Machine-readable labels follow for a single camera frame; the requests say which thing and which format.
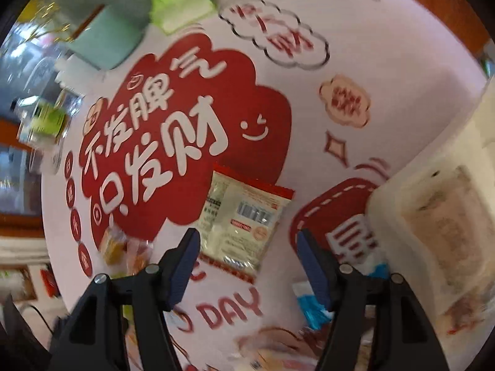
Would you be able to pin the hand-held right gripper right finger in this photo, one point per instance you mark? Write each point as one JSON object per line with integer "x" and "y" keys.
{"x": 315, "y": 272}

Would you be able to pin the small orange snack packet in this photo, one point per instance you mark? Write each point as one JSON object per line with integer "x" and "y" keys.
{"x": 138, "y": 257}

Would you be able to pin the white plastic storage bin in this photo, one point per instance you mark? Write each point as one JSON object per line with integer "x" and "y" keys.
{"x": 394, "y": 208}

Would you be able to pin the clear bottle green label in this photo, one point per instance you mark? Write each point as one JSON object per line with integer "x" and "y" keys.
{"x": 42, "y": 121}

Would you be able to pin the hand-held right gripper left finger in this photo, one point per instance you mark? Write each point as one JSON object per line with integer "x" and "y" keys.
{"x": 183, "y": 268}

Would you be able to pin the white red-edged snack packet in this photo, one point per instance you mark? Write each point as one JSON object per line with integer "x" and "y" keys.
{"x": 243, "y": 220}

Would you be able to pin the blue white snack packet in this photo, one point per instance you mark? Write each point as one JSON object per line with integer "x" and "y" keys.
{"x": 309, "y": 307}

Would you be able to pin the teal canister brown lid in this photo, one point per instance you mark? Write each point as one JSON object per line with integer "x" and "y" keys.
{"x": 110, "y": 27}

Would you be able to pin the large clear bread packet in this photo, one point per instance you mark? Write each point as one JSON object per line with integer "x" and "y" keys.
{"x": 444, "y": 228}

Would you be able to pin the small yellow snack packet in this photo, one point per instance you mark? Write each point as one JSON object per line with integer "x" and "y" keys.
{"x": 113, "y": 247}

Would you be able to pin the green tissue pack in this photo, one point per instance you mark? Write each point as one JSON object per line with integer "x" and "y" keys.
{"x": 181, "y": 2}

